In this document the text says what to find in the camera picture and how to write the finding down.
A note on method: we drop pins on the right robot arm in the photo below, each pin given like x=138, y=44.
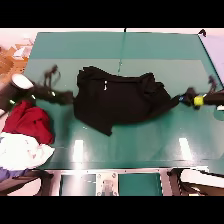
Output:
x=213, y=98

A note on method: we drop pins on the white garment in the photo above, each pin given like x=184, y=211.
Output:
x=21, y=151

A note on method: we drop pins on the purple garment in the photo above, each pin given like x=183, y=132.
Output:
x=8, y=174

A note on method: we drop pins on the red garment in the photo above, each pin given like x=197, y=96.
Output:
x=30, y=121

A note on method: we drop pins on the silver frame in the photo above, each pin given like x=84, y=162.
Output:
x=106, y=182

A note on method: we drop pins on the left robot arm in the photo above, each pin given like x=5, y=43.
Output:
x=20, y=87

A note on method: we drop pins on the black shirt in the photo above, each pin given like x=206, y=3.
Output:
x=120, y=100

